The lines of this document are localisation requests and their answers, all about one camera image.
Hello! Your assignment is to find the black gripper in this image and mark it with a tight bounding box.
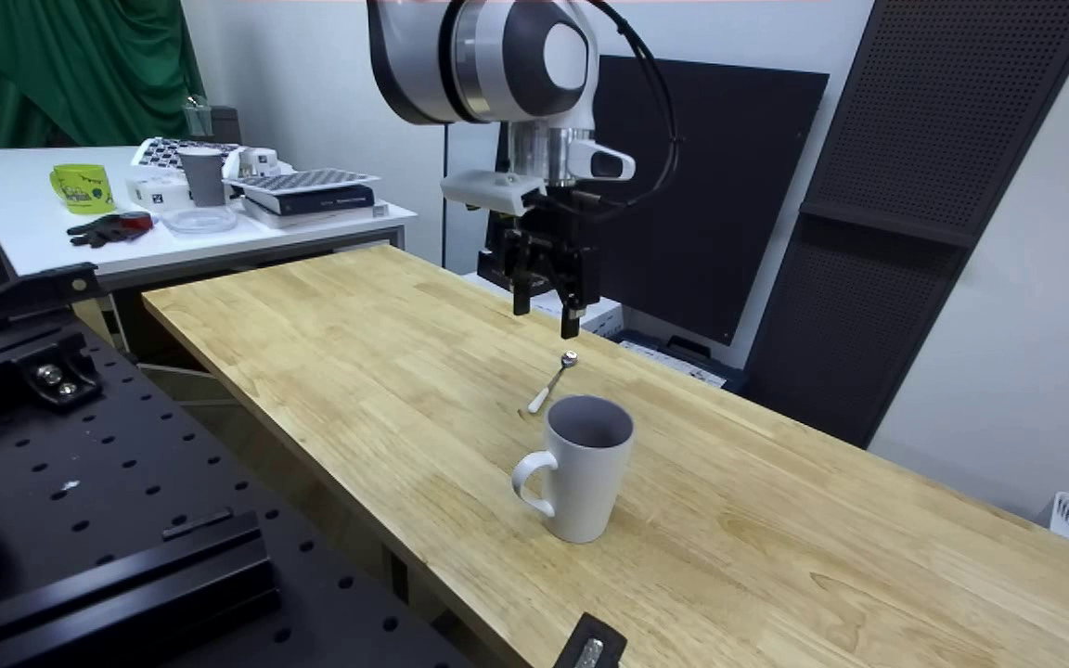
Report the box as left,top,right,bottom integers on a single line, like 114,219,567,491
500,183,599,341

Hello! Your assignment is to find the metal spoon with white handle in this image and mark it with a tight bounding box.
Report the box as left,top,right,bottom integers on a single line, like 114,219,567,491
515,347,583,420

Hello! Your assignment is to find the white mug with grey inside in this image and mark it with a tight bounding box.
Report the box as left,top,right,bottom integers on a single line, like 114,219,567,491
509,394,639,549

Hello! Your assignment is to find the white cardboard box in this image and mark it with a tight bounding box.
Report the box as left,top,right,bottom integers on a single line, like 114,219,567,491
532,289,629,341

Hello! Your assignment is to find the black monitor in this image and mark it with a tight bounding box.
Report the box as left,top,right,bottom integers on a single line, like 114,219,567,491
482,51,832,372

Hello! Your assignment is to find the white crumpled item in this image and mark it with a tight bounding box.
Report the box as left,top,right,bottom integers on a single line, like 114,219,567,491
223,145,297,185

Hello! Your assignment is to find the black table clamp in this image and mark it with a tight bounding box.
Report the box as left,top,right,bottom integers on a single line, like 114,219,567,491
551,607,631,668

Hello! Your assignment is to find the clear petri dish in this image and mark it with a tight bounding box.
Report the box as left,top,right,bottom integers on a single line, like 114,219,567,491
159,205,244,237

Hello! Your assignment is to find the grey cup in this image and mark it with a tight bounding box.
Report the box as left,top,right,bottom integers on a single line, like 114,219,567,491
175,140,229,211

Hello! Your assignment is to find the dark grey container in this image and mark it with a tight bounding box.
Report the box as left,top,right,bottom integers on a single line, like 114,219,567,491
210,105,244,145

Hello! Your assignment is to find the dark perforated panel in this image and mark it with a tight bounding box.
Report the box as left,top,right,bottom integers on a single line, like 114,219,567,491
740,0,1069,453

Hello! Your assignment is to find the clear bottle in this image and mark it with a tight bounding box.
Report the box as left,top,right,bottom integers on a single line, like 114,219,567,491
181,94,216,140

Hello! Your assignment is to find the small white box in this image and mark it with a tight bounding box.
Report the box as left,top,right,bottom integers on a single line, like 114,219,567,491
128,169,195,211

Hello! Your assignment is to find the white checkered item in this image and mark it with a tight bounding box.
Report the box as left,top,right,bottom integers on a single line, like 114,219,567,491
132,132,195,179

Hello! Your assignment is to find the red and black tool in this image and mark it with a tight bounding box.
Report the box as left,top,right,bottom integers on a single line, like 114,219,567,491
64,206,158,251

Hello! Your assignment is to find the black breadboard table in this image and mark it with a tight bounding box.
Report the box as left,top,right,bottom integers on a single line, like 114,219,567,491
0,263,477,668

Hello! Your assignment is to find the green packet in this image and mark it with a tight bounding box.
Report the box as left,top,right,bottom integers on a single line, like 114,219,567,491
50,161,120,219

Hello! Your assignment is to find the white side table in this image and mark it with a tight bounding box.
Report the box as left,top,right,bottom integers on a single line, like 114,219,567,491
0,140,421,293

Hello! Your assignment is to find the green curtain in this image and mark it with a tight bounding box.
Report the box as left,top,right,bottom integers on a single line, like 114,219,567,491
0,0,210,271

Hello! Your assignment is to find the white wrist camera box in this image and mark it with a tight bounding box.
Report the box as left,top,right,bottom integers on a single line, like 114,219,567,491
438,167,551,216

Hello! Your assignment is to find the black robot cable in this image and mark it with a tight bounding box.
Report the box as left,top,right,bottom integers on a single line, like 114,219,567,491
586,0,683,221

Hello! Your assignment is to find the black corner bracket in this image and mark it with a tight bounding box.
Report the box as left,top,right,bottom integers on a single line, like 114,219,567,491
20,347,104,412

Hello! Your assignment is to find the black aluminium rail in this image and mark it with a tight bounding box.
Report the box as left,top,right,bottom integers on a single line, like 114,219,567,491
0,512,287,664
0,258,104,365

